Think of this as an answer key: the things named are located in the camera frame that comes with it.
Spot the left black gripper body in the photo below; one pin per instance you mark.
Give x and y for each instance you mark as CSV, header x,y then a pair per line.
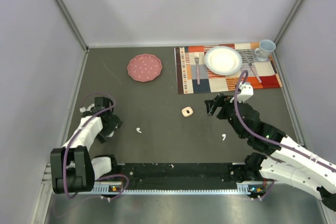
x,y
114,123

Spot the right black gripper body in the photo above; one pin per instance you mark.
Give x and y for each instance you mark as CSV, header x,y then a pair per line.
x,y
227,104

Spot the white earbud charging case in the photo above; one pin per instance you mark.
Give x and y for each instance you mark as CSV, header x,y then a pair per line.
x,y
187,111

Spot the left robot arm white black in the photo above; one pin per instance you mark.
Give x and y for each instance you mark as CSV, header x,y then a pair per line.
x,y
72,169

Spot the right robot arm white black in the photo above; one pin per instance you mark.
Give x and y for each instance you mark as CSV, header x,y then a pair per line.
x,y
277,156

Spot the patchwork colourful placemat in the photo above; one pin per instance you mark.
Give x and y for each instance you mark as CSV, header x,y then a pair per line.
x,y
212,83

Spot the white paper plate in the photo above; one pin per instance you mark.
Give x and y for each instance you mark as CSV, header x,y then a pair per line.
x,y
223,60

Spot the pink polka dot plate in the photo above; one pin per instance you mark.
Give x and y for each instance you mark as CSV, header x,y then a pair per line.
x,y
144,68

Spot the light blue mug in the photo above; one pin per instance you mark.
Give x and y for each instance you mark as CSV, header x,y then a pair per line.
x,y
265,49

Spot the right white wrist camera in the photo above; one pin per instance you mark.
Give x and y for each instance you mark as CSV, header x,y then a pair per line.
x,y
245,91

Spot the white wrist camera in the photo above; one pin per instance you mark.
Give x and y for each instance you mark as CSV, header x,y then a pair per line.
x,y
87,110
245,91

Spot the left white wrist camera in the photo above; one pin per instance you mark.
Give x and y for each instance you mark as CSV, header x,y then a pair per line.
x,y
87,110

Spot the pink handled knife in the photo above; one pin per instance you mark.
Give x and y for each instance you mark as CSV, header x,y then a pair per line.
x,y
252,68

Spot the pink handled fork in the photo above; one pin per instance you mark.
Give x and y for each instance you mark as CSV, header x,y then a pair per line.
x,y
196,59

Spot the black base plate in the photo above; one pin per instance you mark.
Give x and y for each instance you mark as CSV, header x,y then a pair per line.
x,y
185,175

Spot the grey slotted cable duct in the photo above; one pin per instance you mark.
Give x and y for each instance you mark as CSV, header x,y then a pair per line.
x,y
239,189

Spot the aluminium frame rail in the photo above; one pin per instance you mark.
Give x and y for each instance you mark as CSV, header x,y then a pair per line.
x,y
47,174

